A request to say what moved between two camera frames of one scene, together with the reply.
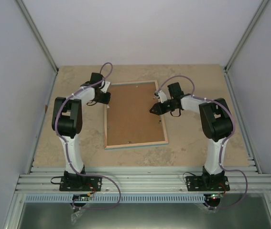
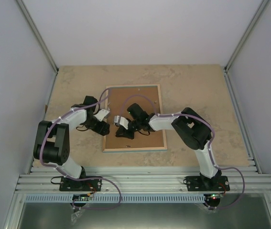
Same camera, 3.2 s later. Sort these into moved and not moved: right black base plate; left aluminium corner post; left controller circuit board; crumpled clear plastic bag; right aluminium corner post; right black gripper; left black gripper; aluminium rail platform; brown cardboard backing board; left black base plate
Moved: brown cardboard backing board; left black gripper; right black gripper
Not moved: left black base plate; left aluminium corner post; right aluminium corner post; left controller circuit board; aluminium rail platform; crumpled clear plastic bag; right black base plate
